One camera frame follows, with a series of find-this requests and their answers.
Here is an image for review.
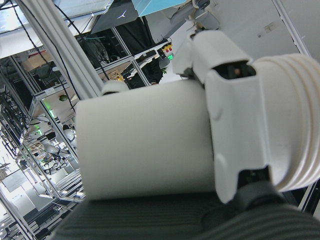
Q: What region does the black laptop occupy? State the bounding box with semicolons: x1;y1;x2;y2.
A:
90;6;140;35

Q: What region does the teal box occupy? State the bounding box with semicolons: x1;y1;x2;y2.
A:
131;0;191;18

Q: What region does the brown cardboard box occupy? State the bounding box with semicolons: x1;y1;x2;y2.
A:
21;53;55;74

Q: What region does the black hanging cable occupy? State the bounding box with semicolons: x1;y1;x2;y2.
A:
14;0;77;112

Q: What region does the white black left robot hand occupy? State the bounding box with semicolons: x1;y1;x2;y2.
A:
169;0;221;31

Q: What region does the aluminium shelf rack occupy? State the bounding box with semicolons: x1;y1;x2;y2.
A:
0;53;86;240

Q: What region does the white frame post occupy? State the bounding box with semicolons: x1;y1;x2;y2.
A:
16;0;105;101

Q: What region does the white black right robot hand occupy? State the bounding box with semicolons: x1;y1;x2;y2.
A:
49;29;320;240

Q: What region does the emergency stop button box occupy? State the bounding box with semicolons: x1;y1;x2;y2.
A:
156;41;176;61

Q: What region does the black cloth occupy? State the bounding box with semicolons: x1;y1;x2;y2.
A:
116;16;157;55

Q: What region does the white ridged paper cup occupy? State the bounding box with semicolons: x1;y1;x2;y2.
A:
74;53;320;202

